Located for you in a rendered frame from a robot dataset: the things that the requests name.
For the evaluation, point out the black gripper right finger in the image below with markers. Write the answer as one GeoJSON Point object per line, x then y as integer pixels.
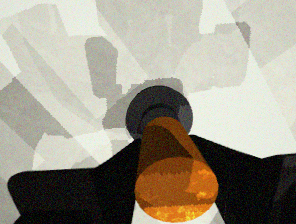
{"type": "Point", "coordinates": [251, 190]}

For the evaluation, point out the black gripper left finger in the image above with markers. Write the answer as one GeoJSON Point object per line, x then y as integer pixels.
{"type": "Point", "coordinates": [106, 191]}

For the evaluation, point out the orange knob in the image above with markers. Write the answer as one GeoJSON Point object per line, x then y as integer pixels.
{"type": "Point", "coordinates": [173, 183]}

